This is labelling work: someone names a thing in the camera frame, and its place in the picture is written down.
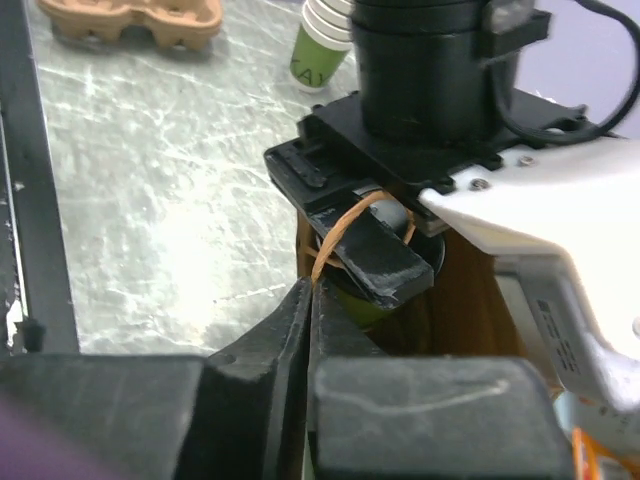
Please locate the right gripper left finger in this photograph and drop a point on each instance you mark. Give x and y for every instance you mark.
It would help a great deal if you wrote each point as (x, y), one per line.
(237, 414)

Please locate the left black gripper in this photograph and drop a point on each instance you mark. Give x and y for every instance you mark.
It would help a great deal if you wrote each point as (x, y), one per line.
(325, 175)

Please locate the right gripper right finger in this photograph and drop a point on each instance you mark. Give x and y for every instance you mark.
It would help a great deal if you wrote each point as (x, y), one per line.
(376, 416)

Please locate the black plastic cup lid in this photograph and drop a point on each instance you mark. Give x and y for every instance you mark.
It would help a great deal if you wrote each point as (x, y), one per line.
(425, 250)

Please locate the green paper gift bag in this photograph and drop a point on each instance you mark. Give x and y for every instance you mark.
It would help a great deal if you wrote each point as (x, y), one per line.
(462, 314)

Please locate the green paper coffee cup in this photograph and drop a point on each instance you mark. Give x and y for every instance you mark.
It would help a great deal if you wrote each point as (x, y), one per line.
(363, 313)

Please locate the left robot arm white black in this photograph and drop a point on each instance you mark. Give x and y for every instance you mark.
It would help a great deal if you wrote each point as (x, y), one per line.
(436, 96)

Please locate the orange snack packet lower shelf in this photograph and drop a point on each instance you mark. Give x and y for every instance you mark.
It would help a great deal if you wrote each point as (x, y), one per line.
(592, 461)

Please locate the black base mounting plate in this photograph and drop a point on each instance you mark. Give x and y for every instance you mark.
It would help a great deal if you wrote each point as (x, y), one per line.
(42, 272)

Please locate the stack of paper cups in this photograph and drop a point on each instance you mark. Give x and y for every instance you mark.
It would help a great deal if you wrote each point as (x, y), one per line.
(322, 43)

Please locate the brown cardboard cup carrier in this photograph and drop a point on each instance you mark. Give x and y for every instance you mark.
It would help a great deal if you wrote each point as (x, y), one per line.
(190, 24)

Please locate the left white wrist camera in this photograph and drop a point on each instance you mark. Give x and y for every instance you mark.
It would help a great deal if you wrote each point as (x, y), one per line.
(562, 225)

